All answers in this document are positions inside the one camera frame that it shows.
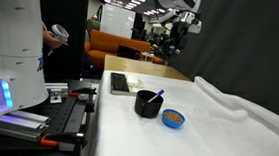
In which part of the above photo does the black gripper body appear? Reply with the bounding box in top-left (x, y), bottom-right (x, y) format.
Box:
top-left (168, 9), bottom-right (204, 45)

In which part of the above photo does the black cup with handle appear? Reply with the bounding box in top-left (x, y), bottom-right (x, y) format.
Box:
top-left (133, 89), bottom-right (165, 120)

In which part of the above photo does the white VR controller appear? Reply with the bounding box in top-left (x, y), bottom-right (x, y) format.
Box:
top-left (47, 23), bottom-right (70, 58)

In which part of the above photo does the book with colourful cover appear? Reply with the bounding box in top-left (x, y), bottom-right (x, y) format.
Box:
top-left (108, 72), bottom-right (148, 98)

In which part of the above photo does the person's hand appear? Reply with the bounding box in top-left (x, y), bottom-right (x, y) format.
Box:
top-left (40, 29), bottom-right (69, 51)

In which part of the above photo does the dark sofa cushion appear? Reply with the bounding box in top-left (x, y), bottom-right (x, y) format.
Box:
top-left (115, 43), bottom-right (142, 61)

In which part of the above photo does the white board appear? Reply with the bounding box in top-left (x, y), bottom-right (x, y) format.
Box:
top-left (99, 3), bottom-right (137, 40)

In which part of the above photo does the orange sofa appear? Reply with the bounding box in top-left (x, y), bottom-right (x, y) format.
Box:
top-left (82, 28), bottom-right (168, 75)

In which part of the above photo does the black curtain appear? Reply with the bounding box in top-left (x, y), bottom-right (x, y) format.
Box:
top-left (164, 0), bottom-right (279, 123)

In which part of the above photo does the blue bowl of nuts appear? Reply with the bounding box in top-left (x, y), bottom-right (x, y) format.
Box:
top-left (160, 108), bottom-right (187, 130)

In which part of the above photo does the white table cloth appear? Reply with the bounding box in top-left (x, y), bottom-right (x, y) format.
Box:
top-left (86, 67), bottom-right (279, 156)

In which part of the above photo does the person in dark clothes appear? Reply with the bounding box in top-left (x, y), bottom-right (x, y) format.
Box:
top-left (33, 0), bottom-right (89, 82)

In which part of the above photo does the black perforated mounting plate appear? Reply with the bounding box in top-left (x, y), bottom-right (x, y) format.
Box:
top-left (0, 73), bottom-right (97, 156)

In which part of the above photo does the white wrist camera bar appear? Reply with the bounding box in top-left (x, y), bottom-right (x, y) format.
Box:
top-left (152, 7), bottom-right (180, 27)

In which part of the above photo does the black clamp with orange handle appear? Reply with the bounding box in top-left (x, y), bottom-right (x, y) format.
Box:
top-left (37, 128), bottom-right (89, 156)
top-left (67, 86), bottom-right (99, 114)

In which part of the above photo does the small aluminium bracket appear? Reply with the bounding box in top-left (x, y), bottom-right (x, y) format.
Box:
top-left (43, 81), bottom-right (70, 105)

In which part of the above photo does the aluminium extrusion rail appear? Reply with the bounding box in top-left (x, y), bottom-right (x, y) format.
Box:
top-left (0, 108), bottom-right (51, 144)

